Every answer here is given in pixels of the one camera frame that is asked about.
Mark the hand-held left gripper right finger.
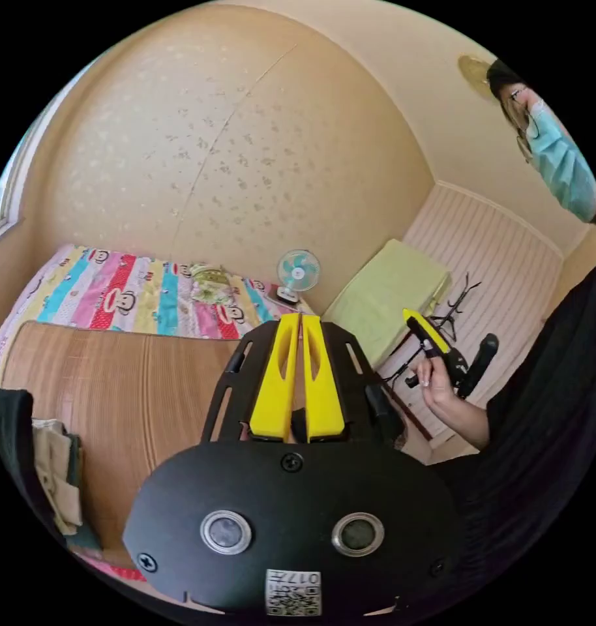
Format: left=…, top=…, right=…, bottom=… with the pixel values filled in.
left=302, top=314, right=349, bottom=441

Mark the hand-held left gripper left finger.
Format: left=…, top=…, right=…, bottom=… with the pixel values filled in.
left=248, top=313, right=300, bottom=439

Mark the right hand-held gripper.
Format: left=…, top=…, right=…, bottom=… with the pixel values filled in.
left=402, top=308, right=475, bottom=393

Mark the person's right forearm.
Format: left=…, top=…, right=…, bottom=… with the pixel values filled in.
left=453, top=404, right=491, bottom=451

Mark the person's right hand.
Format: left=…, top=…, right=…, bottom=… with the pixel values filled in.
left=417, top=355, right=476, bottom=432

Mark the black coat rack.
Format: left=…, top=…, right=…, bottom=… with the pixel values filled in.
left=426, top=271, right=483, bottom=344

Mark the cabinet under yellow-green cloth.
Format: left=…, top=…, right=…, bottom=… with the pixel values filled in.
left=321, top=238, right=452, bottom=371

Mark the white panelled wardrobe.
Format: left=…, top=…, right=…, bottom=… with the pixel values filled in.
left=376, top=181, right=565, bottom=451

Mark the small white and teal fan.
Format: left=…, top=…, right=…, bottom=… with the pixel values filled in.
left=276, top=248, right=323, bottom=306

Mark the floral green cushion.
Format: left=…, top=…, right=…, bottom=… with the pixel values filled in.
left=188, top=262, right=233, bottom=302

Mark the person's body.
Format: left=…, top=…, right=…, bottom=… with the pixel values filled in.
left=425, top=58, right=596, bottom=605

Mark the bed with mat and printed sheet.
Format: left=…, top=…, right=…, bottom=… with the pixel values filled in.
left=0, top=243, right=320, bottom=584

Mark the pile of clothes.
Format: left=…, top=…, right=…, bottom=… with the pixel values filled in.
left=0, top=385, right=103, bottom=554

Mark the round ceiling lamp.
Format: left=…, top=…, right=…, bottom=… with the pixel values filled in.
left=456, top=54, right=499, bottom=102

